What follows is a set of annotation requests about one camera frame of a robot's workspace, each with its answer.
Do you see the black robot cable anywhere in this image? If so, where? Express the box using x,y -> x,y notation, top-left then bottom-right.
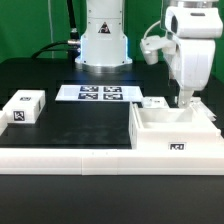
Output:
31,0 -> 83,58

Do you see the white cabinet top block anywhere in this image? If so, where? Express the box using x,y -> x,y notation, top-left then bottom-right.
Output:
3,90 -> 46,124

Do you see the white marker base plate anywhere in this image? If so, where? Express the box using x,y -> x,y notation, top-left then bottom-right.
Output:
56,85 -> 143,102

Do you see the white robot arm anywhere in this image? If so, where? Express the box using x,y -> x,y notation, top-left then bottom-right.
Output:
75,0 -> 223,107

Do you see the white cabinet body box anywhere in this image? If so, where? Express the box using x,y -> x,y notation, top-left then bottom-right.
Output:
129,103 -> 224,152

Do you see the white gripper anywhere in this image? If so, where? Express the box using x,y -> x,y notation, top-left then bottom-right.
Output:
171,39 -> 215,108

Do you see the white cabinet door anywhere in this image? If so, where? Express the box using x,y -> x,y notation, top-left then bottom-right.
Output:
142,97 -> 169,108
190,97 -> 216,121

